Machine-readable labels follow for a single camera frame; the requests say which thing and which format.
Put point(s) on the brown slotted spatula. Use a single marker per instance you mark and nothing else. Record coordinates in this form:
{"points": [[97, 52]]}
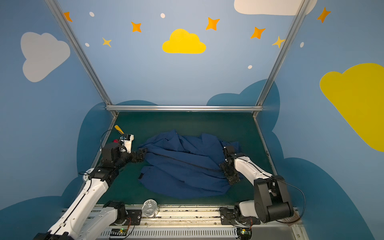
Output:
{"points": [[293, 219]]}

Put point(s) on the navy blue jacket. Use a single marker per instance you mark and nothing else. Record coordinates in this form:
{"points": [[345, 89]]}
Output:
{"points": [[185, 167]]}

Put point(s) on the right green circuit board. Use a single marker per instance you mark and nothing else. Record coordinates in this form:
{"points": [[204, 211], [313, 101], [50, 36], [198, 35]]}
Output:
{"points": [[244, 234]]}

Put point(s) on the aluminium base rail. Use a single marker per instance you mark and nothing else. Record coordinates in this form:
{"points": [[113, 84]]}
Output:
{"points": [[198, 223]]}

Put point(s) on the horizontal aluminium frame bar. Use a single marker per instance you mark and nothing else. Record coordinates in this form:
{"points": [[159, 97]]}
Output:
{"points": [[132, 108]]}

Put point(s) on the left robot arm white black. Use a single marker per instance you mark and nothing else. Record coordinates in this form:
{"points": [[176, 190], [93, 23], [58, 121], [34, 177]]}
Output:
{"points": [[71, 226]]}

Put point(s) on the green circuit board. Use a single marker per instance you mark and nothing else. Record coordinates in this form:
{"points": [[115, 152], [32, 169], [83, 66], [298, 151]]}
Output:
{"points": [[244, 234], [118, 234]]}

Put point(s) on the yellow plastic scoop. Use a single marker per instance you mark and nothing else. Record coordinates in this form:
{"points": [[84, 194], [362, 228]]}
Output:
{"points": [[119, 129]]}

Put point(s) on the aluminium frame post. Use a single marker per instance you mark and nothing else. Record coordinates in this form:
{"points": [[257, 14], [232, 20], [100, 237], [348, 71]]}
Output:
{"points": [[290, 37], [64, 24]]}

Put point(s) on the left green circuit board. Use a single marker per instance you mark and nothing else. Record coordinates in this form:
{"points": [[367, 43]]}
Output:
{"points": [[118, 234]]}

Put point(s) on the right aluminium frame post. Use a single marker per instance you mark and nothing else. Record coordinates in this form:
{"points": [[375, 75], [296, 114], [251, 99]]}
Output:
{"points": [[290, 37]]}

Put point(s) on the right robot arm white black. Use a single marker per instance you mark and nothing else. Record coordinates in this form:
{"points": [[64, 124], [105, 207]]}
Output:
{"points": [[272, 201]]}

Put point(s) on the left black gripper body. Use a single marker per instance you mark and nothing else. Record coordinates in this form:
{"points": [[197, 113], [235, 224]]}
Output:
{"points": [[139, 155]]}

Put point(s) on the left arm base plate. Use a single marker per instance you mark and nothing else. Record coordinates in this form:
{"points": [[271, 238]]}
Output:
{"points": [[132, 217]]}

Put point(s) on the clear glass jar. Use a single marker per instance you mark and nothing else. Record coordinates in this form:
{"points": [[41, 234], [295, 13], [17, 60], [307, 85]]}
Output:
{"points": [[150, 209]]}

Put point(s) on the left aluminium frame post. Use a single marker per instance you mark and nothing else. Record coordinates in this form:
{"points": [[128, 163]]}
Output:
{"points": [[64, 24]]}

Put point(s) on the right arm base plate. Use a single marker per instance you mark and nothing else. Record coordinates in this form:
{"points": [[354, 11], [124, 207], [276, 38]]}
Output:
{"points": [[235, 218]]}

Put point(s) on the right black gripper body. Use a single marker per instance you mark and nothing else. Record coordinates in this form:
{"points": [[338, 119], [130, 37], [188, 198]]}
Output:
{"points": [[231, 174]]}

